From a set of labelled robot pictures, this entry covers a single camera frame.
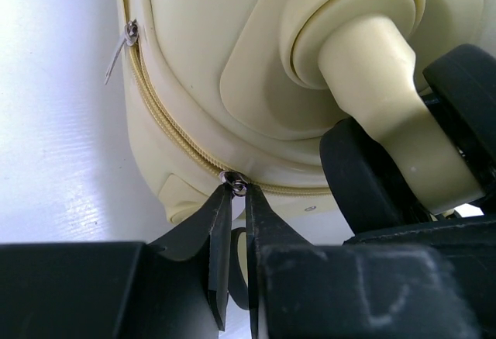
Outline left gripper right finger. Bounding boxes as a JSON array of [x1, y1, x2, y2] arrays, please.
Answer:
[[246, 185, 495, 338]]

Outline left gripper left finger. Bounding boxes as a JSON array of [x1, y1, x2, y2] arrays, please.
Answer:
[[1, 185, 233, 338]]

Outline yellow hard-shell suitcase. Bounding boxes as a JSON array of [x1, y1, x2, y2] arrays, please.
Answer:
[[110, 0, 495, 233]]

